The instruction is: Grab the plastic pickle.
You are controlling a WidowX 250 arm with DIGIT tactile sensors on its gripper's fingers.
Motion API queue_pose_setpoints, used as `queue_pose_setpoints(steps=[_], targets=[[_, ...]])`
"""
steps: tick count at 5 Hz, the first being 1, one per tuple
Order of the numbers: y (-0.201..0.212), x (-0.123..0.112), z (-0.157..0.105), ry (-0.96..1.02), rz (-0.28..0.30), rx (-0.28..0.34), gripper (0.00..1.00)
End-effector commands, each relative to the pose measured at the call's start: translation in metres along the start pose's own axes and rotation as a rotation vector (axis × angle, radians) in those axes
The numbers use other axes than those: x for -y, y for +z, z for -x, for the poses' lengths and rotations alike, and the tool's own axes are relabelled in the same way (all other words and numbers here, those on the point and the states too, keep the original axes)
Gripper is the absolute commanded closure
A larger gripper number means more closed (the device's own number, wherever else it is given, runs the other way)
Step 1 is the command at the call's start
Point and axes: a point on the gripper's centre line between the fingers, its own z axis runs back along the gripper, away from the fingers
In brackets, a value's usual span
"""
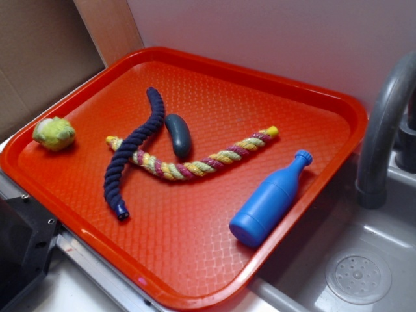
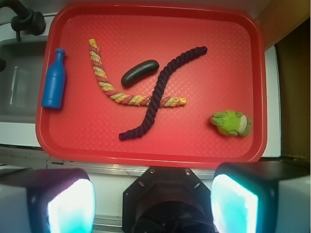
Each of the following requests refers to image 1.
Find navy blue rope toy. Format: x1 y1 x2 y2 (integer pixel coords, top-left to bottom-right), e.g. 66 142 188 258
103 87 165 222

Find grey toy faucet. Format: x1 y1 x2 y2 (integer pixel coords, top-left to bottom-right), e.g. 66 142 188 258
356 51 415 209

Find dark green plastic pickle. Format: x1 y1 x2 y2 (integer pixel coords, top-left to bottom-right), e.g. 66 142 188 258
165 114 192 159

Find red plastic tray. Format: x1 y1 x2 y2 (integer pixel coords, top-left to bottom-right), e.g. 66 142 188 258
1 47 367 310

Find brown cardboard panel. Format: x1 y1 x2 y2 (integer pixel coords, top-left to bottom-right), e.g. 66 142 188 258
1 1 104 141

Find green plush toy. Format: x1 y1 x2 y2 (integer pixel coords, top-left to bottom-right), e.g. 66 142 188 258
32 117 76 151

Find blue plastic bottle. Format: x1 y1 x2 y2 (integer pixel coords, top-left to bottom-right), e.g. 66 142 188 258
229 150 313 248

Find black metal bracket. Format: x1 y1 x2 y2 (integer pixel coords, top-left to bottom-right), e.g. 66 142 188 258
1 197 60 311

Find grey plastic sink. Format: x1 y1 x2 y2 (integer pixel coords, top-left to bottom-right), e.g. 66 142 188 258
246 142 416 312

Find multicolour twisted rope toy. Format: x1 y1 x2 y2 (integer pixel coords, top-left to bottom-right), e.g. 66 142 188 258
105 125 280 182

